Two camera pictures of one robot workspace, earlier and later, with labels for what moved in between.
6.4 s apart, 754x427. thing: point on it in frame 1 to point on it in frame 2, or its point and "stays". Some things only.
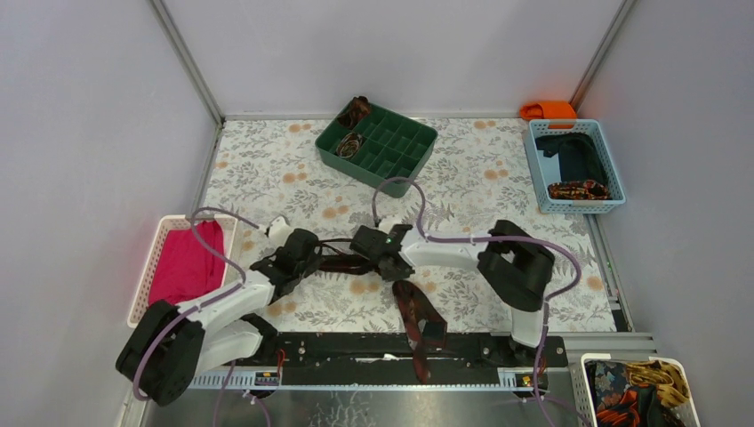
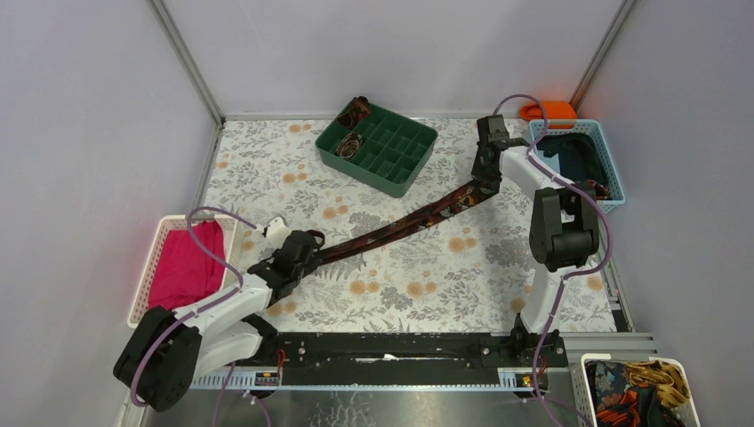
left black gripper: [312, 253] stays
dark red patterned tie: [425, 327] to [411, 222]
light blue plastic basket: [545, 169] stays
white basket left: [165, 224] stays
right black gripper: [389, 277] to [480, 175]
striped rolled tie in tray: [348, 145] stays
